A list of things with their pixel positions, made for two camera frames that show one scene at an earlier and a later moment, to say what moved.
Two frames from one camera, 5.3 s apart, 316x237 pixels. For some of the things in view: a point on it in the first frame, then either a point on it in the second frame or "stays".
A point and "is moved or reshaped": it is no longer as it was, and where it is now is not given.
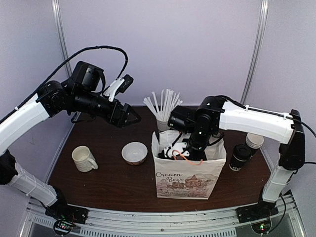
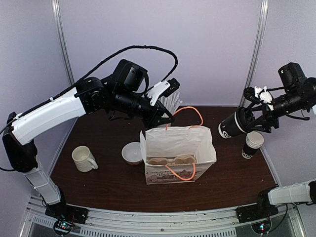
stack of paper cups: (254, 140) stays
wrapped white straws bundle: (169, 100) stays
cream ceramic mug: (84, 159) stays
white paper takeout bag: (186, 179) is moved or reshaped
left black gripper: (111, 117) to (154, 119)
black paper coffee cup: (235, 165) is moved or reshaped
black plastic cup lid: (242, 151) is moved or reshaped
